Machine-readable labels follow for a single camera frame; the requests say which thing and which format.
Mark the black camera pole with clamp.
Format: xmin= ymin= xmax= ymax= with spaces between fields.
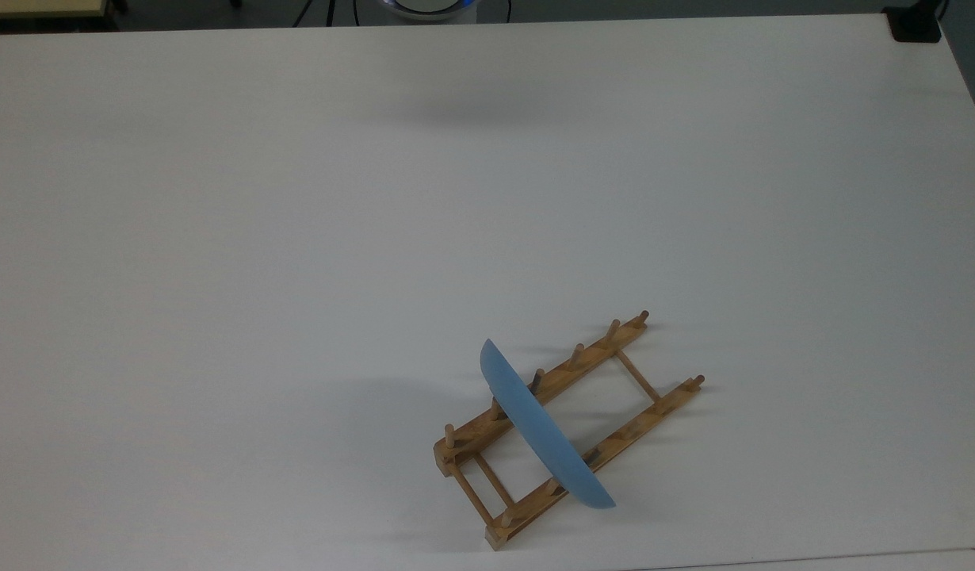
xmin=882 ymin=0 xmax=948 ymax=44

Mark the beige wooden board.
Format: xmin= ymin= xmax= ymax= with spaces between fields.
xmin=0 ymin=0 xmax=109 ymax=19

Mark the wooden plate rack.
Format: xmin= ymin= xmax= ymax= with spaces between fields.
xmin=434 ymin=310 xmax=705 ymax=551

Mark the blue round plate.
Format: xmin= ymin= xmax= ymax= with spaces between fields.
xmin=480 ymin=339 xmax=617 ymax=510

